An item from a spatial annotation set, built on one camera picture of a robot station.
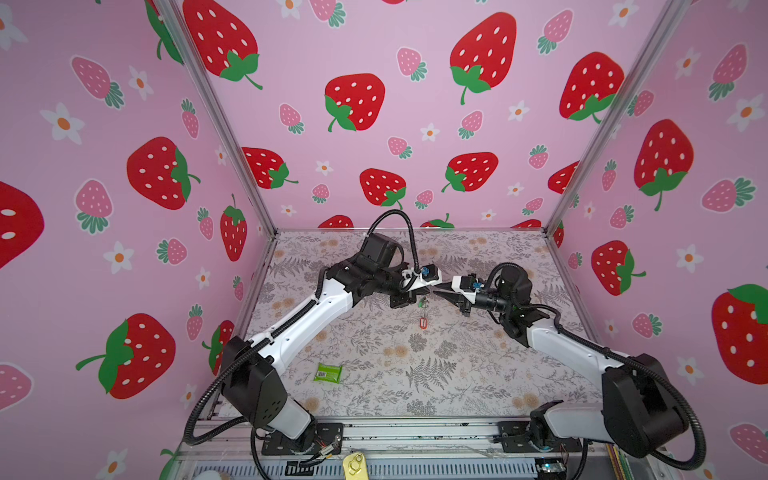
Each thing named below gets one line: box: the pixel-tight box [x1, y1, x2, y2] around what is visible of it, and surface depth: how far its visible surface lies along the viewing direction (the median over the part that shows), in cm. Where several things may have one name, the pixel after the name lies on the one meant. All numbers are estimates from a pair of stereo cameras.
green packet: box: [313, 363, 343, 384], surface depth 85 cm
